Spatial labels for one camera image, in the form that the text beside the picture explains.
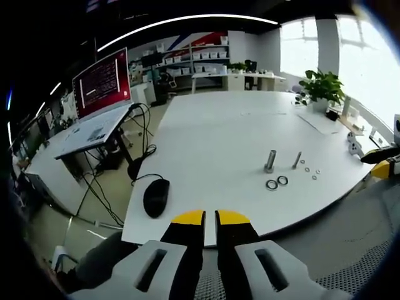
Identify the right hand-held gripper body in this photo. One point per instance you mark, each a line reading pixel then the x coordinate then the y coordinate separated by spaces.
pixel 397 165

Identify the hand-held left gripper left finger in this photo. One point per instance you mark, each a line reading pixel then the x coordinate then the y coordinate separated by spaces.
pixel 181 250

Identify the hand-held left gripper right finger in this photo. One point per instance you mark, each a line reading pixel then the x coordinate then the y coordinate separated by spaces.
pixel 231 250

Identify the two black rubber rings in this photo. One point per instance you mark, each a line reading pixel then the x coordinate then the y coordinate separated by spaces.
pixel 270 187

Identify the thin metal threaded stud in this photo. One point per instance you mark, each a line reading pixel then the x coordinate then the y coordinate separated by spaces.
pixel 297 160

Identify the large metal washer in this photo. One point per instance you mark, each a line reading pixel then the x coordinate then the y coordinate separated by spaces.
pixel 282 183

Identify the thick metal threaded stud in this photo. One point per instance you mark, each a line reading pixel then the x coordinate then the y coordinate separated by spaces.
pixel 271 161

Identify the white game controller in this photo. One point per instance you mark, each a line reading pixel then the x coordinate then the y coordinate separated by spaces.
pixel 352 136
pixel 354 148

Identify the wooden desk organiser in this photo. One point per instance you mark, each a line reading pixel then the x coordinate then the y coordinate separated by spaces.
pixel 347 115

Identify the black computer mouse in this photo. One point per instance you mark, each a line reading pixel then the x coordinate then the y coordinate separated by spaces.
pixel 156 198

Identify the small black box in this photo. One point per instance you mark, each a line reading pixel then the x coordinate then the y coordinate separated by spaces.
pixel 332 115

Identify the green potted plant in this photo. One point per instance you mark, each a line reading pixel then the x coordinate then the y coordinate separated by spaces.
pixel 322 89

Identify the grey mesh chair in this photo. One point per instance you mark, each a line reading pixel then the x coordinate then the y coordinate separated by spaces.
pixel 353 268

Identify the grey side desk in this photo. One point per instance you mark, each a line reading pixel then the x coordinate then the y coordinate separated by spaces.
pixel 123 147

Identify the white side desk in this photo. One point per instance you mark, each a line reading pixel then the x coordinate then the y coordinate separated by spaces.
pixel 53 181

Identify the white background desk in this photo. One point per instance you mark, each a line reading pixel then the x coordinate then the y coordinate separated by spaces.
pixel 237 76

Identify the silver laptop with red screen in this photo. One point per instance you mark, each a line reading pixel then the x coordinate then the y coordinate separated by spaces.
pixel 100 84

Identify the storage shelf with white bins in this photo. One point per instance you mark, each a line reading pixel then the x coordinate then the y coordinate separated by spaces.
pixel 200 57

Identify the curved ceiling light strip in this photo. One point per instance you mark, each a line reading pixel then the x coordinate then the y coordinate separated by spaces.
pixel 175 23

